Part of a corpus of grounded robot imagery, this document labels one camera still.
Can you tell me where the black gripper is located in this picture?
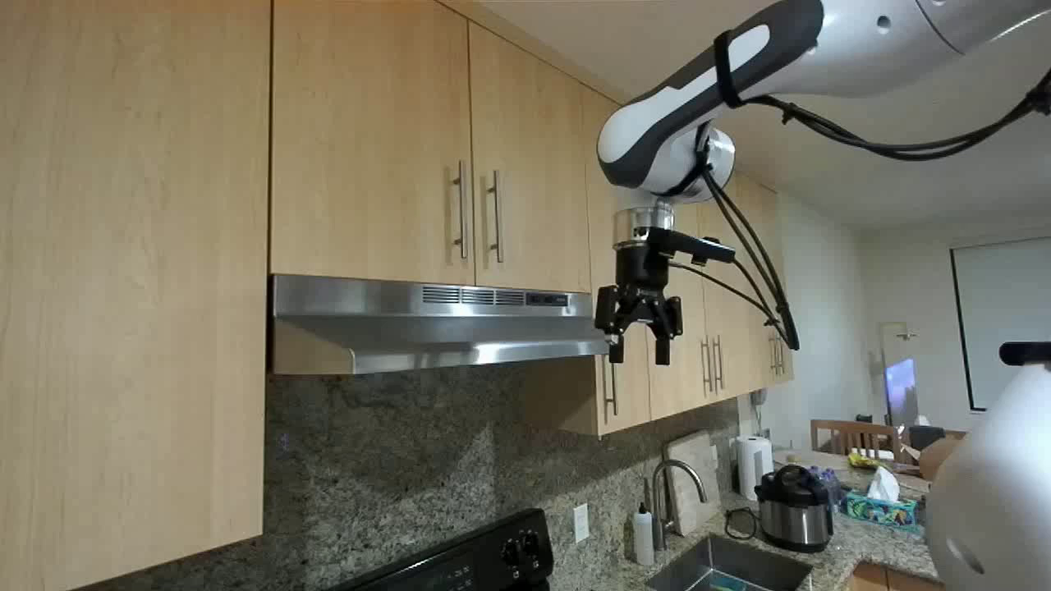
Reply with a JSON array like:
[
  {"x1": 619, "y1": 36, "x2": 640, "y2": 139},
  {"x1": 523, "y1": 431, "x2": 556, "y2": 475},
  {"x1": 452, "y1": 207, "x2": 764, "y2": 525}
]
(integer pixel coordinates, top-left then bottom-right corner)
[{"x1": 593, "y1": 233, "x2": 686, "y2": 369}]

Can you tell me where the short light wood cabinet door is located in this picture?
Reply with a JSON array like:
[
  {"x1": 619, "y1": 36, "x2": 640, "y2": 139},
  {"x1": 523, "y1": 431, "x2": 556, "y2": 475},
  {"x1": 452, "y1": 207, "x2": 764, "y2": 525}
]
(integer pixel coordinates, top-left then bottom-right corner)
[
  {"x1": 269, "y1": 0, "x2": 477, "y2": 290},
  {"x1": 465, "y1": 19, "x2": 602, "y2": 296}
]

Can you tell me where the long light wood cabinet door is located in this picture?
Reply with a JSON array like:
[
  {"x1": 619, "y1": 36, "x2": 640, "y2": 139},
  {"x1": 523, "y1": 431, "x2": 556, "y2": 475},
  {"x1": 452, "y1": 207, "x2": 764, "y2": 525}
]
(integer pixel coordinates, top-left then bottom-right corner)
[
  {"x1": 651, "y1": 194, "x2": 715, "y2": 423},
  {"x1": 0, "y1": 0, "x2": 271, "y2": 591},
  {"x1": 587, "y1": 191, "x2": 657, "y2": 439},
  {"x1": 705, "y1": 179, "x2": 771, "y2": 404}
]

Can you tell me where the wood base cabinet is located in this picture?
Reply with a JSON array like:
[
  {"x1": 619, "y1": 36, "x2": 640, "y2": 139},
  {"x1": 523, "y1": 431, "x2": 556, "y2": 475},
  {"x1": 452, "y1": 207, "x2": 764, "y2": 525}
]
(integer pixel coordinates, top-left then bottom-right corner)
[{"x1": 847, "y1": 560, "x2": 940, "y2": 591}]

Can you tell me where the light cutting board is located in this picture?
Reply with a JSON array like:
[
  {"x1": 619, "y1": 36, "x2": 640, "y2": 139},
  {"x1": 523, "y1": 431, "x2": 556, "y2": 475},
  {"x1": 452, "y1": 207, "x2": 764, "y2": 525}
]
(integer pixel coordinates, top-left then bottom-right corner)
[{"x1": 663, "y1": 431, "x2": 724, "y2": 538}]

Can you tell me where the white paper towel roll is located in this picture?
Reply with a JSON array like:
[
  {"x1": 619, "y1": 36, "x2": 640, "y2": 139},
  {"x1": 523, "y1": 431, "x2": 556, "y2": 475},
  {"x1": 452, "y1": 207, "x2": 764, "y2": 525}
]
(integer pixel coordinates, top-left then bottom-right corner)
[{"x1": 733, "y1": 434, "x2": 773, "y2": 503}]

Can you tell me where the steel kitchen faucet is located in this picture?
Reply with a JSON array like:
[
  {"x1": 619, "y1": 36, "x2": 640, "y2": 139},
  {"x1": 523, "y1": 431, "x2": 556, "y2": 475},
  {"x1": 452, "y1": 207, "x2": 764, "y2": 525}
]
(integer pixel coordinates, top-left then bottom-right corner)
[{"x1": 651, "y1": 458, "x2": 713, "y2": 551}]

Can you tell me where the stainless steel range hood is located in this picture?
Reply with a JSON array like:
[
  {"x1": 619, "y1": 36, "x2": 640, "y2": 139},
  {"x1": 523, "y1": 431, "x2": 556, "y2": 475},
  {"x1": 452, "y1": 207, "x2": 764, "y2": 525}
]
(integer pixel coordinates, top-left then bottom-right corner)
[{"x1": 266, "y1": 274, "x2": 616, "y2": 377}]

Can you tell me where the white soap bottle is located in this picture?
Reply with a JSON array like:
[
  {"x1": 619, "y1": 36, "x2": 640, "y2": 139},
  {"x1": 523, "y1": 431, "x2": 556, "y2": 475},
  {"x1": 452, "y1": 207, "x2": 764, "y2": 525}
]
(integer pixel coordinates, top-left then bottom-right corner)
[{"x1": 629, "y1": 481, "x2": 657, "y2": 568}]

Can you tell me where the wooden chair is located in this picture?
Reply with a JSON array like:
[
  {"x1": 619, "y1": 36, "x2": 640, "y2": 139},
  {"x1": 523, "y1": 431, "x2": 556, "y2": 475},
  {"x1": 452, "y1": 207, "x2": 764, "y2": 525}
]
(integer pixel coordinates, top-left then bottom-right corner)
[{"x1": 812, "y1": 416, "x2": 900, "y2": 459}]

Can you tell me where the steel and black pressure cooker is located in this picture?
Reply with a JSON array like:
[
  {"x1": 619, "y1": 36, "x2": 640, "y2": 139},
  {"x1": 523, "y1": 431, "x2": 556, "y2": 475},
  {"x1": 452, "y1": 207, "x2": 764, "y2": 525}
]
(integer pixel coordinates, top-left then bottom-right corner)
[{"x1": 755, "y1": 463, "x2": 837, "y2": 556}]

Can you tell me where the stainless steel sink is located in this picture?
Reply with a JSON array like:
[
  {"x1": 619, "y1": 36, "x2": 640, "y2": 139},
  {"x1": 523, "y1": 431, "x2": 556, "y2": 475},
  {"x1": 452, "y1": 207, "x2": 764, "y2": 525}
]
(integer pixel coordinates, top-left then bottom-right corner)
[{"x1": 642, "y1": 533, "x2": 814, "y2": 591}]

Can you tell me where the black stove control panel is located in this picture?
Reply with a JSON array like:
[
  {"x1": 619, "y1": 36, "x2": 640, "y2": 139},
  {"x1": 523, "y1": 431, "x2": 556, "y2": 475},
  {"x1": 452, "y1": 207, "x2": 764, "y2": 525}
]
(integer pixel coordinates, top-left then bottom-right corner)
[{"x1": 326, "y1": 505, "x2": 556, "y2": 591}]

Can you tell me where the teal tissue box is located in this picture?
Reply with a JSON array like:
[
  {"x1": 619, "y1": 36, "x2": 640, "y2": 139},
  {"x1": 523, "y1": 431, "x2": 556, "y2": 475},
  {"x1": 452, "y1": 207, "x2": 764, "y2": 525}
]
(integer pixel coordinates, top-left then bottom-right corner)
[{"x1": 840, "y1": 463, "x2": 929, "y2": 533}]

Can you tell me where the black cylindrical bar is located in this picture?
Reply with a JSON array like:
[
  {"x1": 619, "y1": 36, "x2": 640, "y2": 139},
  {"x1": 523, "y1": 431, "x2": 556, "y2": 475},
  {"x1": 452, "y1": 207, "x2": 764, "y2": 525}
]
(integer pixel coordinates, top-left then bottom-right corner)
[{"x1": 994, "y1": 337, "x2": 1051, "y2": 369}]

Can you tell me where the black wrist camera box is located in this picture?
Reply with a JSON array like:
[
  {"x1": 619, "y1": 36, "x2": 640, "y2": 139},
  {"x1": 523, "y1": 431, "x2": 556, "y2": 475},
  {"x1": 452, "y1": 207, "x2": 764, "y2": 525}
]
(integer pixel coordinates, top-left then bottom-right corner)
[{"x1": 660, "y1": 227, "x2": 740, "y2": 265}]

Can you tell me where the black velcro strap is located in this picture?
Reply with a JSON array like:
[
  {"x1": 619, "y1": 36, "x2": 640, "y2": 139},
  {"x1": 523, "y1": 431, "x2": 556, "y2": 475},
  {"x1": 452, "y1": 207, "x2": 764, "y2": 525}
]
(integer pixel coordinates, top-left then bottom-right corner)
[{"x1": 715, "y1": 29, "x2": 747, "y2": 112}]

